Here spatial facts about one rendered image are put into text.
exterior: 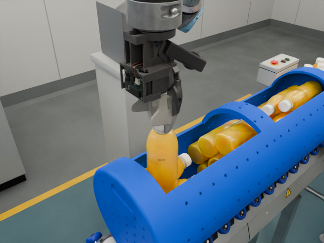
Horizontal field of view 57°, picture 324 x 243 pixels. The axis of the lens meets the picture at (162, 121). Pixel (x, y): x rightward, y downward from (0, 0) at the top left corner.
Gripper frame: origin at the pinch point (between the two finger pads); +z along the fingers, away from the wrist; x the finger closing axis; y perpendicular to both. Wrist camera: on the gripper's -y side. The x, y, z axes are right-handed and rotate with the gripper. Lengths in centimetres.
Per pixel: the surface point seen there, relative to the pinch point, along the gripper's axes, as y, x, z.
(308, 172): -64, 12, 44
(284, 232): -74, 9, 93
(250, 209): -28.3, 10.4, 39.5
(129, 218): 11.2, 2.9, 19.3
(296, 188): -55, 13, 46
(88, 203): -21, -103, 135
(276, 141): -32.4, 10.4, 14.7
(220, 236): -13.8, 10.7, 39.9
